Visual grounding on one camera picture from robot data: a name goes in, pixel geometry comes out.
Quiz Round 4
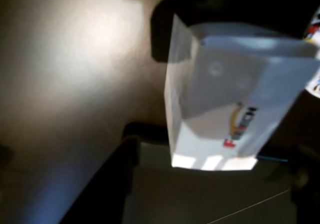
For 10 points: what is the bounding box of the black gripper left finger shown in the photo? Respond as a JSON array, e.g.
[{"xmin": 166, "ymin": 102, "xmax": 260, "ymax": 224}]
[{"xmin": 149, "ymin": 0, "xmax": 320, "ymax": 63}]

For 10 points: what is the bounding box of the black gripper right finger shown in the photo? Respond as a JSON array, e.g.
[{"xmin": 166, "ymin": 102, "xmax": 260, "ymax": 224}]
[{"xmin": 259, "ymin": 92, "xmax": 320, "ymax": 210}]

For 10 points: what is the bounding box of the white and black servo box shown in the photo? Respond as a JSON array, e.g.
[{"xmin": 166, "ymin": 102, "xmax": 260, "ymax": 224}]
[{"xmin": 163, "ymin": 13, "xmax": 320, "ymax": 171}]

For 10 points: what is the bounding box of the red white servo wire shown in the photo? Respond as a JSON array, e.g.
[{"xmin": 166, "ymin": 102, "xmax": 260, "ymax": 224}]
[{"xmin": 301, "ymin": 8, "xmax": 320, "ymax": 42}]

